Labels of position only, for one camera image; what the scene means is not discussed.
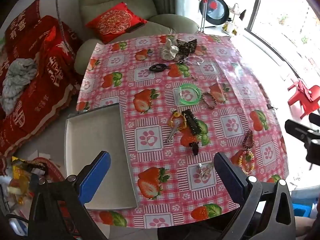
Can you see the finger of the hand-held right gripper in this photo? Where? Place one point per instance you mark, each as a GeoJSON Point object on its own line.
{"type": "Point", "coordinates": [315, 118]}
{"type": "Point", "coordinates": [297, 130]}

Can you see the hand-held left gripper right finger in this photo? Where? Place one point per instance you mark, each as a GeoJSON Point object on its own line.
{"type": "Point", "coordinates": [230, 177]}

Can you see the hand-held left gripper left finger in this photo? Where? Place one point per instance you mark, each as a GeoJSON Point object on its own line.
{"type": "Point", "coordinates": [96, 177]}

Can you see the white shallow tray box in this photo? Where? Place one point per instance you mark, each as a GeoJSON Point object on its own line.
{"type": "Point", "coordinates": [95, 145]}

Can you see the silver metal hair clip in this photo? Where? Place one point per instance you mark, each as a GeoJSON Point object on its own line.
{"type": "Point", "coordinates": [173, 133]}

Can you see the red plastic stool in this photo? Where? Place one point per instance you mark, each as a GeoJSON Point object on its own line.
{"type": "Point", "coordinates": [303, 92]}

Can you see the black binder clip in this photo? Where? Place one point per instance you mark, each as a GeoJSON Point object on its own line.
{"type": "Point", "coordinates": [272, 106]}

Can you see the dark brown claw clip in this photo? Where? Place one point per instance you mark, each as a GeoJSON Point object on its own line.
{"type": "Point", "coordinates": [195, 148]}

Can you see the red round tin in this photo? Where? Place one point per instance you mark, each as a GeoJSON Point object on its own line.
{"type": "Point", "coordinates": [50, 167]}

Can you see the blue plastic box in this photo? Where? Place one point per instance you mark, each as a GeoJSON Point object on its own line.
{"type": "Point", "coordinates": [302, 210]}

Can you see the yellow snack packet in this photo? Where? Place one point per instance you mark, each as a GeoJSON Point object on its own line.
{"type": "Point", "coordinates": [21, 167]}

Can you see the strawberry print pink tablecloth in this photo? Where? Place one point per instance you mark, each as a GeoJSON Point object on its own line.
{"type": "Point", "coordinates": [162, 140]}

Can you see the green bangle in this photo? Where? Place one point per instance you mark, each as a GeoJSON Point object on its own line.
{"type": "Point", "coordinates": [183, 101]}

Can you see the red printed blanket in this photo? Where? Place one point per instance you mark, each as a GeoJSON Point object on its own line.
{"type": "Point", "coordinates": [45, 85]}

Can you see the grey knitted cloth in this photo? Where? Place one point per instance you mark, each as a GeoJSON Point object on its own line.
{"type": "Point", "coordinates": [17, 80]}

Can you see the black oval hair clip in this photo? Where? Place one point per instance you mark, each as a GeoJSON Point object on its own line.
{"type": "Point", "coordinates": [158, 68]}

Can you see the leopard print hair bow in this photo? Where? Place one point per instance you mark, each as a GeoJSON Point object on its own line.
{"type": "Point", "coordinates": [186, 46]}

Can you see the white scrunchie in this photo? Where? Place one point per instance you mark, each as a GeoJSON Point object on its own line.
{"type": "Point", "coordinates": [169, 50]}

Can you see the white washing machine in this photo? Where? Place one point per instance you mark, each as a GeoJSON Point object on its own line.
{"type": "Point", "coordinates": [215, 7]}

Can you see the black phone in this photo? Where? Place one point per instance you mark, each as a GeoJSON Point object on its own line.
{"type": "Point", "coordinates": [135, 28]}

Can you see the red embroidered cushion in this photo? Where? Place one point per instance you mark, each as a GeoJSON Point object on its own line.
{"type": "Point", "coordinates": [115, 22]}

